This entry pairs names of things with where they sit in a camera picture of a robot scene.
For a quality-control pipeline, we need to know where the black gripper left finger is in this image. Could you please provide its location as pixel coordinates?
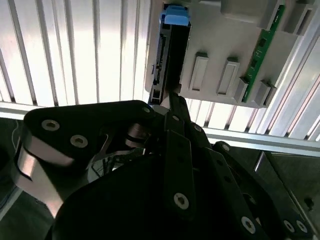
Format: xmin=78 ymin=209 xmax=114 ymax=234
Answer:
xmin=11 ymin=92 xmax=198 ymax=222

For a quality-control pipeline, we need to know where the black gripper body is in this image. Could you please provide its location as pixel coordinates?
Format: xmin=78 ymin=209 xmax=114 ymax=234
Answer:
xmin=51 ymin=152 xmax=241 ymax=240

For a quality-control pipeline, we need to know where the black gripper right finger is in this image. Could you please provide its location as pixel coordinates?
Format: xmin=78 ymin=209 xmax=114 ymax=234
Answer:
xmin=178 ymin=96 xmax=315 ymax=240

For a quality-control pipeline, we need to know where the hard disk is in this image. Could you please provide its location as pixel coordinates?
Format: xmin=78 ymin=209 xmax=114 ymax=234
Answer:
xmin=147 ymin=4 xmax=193 ymax=106

